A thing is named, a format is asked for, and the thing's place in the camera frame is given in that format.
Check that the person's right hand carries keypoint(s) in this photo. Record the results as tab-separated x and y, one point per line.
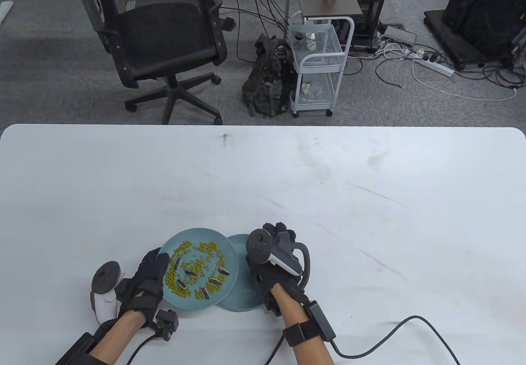
279	295

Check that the person's left hand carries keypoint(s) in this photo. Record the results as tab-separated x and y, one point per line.
144	291

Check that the group of sunflower seeds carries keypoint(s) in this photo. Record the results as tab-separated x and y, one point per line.
190	274

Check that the teal plate with green beans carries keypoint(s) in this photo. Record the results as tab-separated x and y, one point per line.
193	304

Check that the person's right forearm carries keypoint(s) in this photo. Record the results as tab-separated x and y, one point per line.
304	352

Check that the person's left forearm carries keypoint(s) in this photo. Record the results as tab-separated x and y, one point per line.
119	338

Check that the white black left hand controller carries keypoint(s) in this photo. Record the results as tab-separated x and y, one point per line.
106	278

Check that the pile of green mung beans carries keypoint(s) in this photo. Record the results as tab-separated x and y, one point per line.
197	252

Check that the dark green backpack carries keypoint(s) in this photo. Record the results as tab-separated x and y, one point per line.
267	81

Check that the black mesh office chair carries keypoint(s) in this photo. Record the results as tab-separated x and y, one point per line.
160	28

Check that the white power strip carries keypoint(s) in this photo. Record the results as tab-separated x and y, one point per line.
435	67

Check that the grey adapter box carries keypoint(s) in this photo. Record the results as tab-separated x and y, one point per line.
399	35

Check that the brown side table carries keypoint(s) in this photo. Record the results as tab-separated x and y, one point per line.
324	5

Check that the black computer tower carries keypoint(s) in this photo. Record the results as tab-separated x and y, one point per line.
370	7

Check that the white flat board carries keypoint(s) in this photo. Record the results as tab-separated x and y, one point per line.
4	11

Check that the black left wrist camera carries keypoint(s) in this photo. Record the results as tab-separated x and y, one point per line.
167	323

